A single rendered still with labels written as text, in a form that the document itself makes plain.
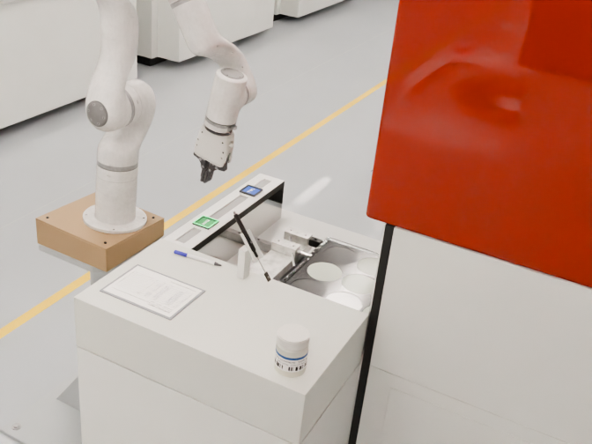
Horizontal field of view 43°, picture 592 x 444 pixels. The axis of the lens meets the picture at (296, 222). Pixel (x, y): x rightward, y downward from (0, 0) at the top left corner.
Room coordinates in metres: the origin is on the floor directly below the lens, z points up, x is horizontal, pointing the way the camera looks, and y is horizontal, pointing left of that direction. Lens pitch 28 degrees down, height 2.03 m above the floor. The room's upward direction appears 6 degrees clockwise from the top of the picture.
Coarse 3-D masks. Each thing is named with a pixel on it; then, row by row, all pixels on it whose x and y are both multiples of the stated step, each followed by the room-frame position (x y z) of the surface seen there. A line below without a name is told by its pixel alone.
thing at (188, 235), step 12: (252, 180) 2.24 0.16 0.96; (264, 180) 2.26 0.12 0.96; (276, 180) 2.26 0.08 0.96; (264, 192) 2.16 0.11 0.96; (216, 204) 2.04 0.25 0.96; (228, 204) 2.05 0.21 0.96; (240, 204) 2.06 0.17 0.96; (216, 216) 1.97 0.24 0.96; (228, 216) 1.97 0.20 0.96; (180, 228) 1.87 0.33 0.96; (192, 228) 1.88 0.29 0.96; (216, 228) 1.89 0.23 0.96; (168, 240) 1.80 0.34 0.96; (180, 240) 1.81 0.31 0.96; (192, 240) 1.81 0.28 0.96
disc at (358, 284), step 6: (348, 276) 1.81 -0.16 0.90; (354, 276) 1.81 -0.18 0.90; (360, 276) 1.82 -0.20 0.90; (342, 282) 1.77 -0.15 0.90; (348, 282) 1.78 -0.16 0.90; (354, 282) 1.78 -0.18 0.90; (360, 282) 1.78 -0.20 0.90; (366, 282) 1.79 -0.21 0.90; (372, 282) 1.79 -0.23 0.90; (348, 288) 1.75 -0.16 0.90; (354, 288) 1.75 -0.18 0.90; (360, 288) 1.75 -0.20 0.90; (366, 288) 1.75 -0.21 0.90; (372, 288) 1.76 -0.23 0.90
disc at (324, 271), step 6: (312, 264) 1.85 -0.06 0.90; (318, 264) 1.85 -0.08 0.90; (324, 264) 1.86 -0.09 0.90; (330, 264) 1.86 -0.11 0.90; (312, 270) 1.82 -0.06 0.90; (318, 270) 1.82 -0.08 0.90; (324, 270) 1.82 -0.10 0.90; (330, 270) 1.83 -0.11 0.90; (336, 270) 1.83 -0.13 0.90; (312, 276) 1.79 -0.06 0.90; (318, 276) 1.79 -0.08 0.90; (324, 276) 1.80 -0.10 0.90; (330, 276) 1.80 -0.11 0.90; (336, 276) 1.80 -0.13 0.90
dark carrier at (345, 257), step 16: (320, 256) 1.90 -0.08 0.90; (336, 256) 1.91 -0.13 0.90; (352, 256) 1.92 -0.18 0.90; (368, 256) 1.93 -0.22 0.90; (304, 272) 1.80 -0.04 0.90; (352, 272) 1.83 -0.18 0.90; (304, 288) 1.72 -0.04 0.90; (320, 288) 1.73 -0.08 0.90; (336, 288) 1.74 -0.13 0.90; (352, 304) 1.67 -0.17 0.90; (368, 304) 1.68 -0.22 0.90
